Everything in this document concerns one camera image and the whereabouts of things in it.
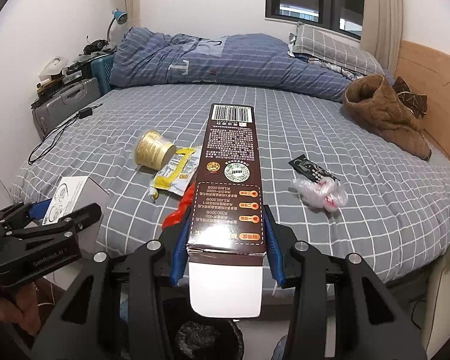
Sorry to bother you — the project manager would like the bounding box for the beige curtain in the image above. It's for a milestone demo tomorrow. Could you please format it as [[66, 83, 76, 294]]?
[[360, 0, 403, 73]]

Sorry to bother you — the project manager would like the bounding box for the clear plastic bag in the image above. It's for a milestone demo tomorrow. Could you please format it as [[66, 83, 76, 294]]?
[[291, 177, 348, 212]]

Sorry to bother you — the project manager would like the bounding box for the brown fleece garment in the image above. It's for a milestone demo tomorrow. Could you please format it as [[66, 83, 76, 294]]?
[[342, 75, 432, 161]]

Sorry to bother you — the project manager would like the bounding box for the brown long carton box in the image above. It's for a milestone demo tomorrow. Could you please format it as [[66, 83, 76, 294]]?
[[187, 103, 266, 319]]

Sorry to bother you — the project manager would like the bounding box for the yellow white snack wrapper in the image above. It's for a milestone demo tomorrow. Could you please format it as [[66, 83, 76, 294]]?
[[148, 146, 201, 201]]

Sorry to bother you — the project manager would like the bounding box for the wooden headboard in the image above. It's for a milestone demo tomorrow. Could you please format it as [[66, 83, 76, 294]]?
[[395, 41, 450, 160]]

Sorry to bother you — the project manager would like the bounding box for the blue striped duvet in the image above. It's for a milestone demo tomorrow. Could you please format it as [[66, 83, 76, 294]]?
[[110, 27, 350, 102]]

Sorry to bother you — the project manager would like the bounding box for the blue desk lamp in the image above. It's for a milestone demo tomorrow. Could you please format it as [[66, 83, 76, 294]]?
[[106, 9, 128, 42]]

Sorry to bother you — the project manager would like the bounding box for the black lined trash bin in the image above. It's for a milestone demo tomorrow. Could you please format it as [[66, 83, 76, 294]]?
[[170, 319, 245, 360]]

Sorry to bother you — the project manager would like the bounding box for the teal plastic crate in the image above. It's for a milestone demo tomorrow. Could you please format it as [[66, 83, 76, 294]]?
[[91, 54, 114, 95]]

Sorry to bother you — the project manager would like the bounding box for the grey checked pillow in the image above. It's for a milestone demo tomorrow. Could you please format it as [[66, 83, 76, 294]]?
[[288, 24, 385, 80]]

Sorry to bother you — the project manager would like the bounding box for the red plastic wrapper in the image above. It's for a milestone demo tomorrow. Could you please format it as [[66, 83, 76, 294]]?
[[161, 182, 196, 230]]

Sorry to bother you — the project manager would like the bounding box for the white paper box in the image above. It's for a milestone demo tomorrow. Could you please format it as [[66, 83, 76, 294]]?
[[42, 176, 110, 254]]

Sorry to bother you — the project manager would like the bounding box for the gold round cup container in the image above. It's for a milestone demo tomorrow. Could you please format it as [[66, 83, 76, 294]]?
[[134, 129, 176, 171]]

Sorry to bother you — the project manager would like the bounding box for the black charger cable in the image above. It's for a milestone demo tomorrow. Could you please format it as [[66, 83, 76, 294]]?
[[27, 103, 104, 166]]

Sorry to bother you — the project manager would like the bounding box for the grey hard suitcase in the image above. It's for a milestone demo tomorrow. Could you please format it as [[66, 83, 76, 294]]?
[[31, 77, 101, 140]]

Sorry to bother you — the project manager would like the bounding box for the black printed sachet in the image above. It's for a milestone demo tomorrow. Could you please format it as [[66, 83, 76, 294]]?
[[289, 154, 340, 183]]

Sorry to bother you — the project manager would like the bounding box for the grey checked bed sheet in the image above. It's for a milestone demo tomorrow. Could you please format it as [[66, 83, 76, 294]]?
[[11, 83, 450, 296]]

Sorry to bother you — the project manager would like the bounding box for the person left hand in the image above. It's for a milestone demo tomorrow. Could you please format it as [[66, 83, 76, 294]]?
[[0, 283, 41, 336]]

